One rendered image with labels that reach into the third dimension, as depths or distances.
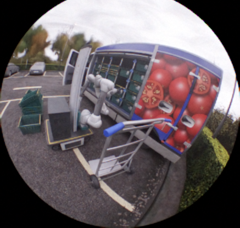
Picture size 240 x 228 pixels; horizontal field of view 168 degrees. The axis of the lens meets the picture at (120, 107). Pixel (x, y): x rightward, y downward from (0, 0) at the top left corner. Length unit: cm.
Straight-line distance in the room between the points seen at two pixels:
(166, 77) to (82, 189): 235
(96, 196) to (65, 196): 46
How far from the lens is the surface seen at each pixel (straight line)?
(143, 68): 204
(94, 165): 161
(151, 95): 167
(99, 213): 148
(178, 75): 166
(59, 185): 153
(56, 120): 125
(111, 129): 38
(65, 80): 407
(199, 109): 167
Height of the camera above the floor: 146
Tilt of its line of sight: 21 degrees down
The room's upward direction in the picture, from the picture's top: 20 degrees clockwise
